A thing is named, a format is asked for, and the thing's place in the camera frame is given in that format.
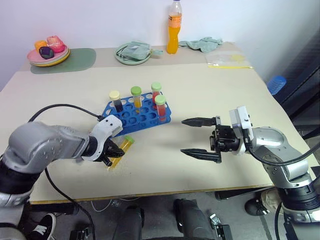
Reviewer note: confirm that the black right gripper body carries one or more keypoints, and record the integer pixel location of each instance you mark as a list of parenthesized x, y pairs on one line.
[(225, 138)]

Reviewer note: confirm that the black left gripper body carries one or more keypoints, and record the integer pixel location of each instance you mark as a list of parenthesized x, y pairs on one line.
[(111, 147)]

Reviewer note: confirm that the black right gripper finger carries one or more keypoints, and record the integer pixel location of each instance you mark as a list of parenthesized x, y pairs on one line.
[(200, 153), (197, 122)]

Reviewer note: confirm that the yellow test tube green cap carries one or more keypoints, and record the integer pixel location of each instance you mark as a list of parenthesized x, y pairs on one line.
[(136, 96), (125, 147)]

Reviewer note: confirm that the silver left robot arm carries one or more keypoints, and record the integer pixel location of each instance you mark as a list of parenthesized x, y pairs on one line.
[(40, 145)]

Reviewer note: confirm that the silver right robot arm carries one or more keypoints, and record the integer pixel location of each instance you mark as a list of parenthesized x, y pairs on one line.
[(280, 147)]

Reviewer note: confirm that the red test tube green cap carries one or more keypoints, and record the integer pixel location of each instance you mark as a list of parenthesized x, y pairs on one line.
[(156, 91), (161, 107)]

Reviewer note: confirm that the blue test tube rack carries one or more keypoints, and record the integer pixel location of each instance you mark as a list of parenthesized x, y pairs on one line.
[(140, 117)]

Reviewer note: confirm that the dark test tube cream cap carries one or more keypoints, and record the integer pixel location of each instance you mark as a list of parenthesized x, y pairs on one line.
[(116, 100)]

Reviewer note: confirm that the dark rounded robot leg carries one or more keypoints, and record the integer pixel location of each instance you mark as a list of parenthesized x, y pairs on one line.
[(128, 222), (192, 220)]

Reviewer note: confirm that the clear zip plastic bag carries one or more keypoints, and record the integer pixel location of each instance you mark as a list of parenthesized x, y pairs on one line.
[(225, 60)]

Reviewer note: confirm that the blue bottle cap object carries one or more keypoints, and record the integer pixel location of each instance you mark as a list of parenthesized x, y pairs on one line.
[(276, 85)]

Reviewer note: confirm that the crumpled green cloth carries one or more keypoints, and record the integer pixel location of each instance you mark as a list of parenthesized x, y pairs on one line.
[(202, 43)]

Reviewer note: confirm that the light green plate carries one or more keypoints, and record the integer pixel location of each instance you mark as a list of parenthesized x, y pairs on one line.
[(132, 61)]

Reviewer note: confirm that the orange drink bottle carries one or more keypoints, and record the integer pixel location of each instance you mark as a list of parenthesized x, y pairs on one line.
[(174, 32)]

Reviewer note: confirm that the green placemat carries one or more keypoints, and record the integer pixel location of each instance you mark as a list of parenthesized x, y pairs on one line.
[(80, 60)]

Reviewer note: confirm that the folded green pouch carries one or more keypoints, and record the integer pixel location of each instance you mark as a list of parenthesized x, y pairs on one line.
[(136, 51)]

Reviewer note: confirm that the black and white shoe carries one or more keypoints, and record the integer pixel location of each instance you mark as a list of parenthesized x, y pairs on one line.
[(41, 227)]

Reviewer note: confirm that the black cabinet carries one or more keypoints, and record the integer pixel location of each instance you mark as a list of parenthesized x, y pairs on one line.
[(302, 75)]

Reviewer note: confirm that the yellow plate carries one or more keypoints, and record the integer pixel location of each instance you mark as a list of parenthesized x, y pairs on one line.
[(52, 64)]

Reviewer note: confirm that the dark purple toy food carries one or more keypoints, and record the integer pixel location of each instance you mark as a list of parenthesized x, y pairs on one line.
[(46, 52)]

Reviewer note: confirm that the pink toy food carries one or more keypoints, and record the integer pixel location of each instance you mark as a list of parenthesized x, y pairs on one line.
[(55, 43)]

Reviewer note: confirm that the pink plate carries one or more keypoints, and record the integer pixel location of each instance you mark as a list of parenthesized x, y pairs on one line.
[(33, 56)]

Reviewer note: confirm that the orange toy food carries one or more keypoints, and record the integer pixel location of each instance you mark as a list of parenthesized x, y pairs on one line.
[(40, 45)]

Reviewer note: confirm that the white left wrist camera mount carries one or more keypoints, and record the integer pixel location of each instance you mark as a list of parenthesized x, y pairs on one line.
[(107, 126)]

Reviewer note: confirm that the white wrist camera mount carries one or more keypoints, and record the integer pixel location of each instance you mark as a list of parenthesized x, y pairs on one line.
[(240, 120), (107, 126)]

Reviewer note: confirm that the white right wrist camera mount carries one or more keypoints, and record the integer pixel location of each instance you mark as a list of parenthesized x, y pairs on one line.
[(240, 120)]

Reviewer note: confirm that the black table frame bar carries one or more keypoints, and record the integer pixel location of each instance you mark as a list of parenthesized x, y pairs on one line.
[(53, 208), (240, 193)]

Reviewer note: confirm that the black metal bracket box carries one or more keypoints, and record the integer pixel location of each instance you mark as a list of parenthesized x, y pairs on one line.
[(221, 227)]

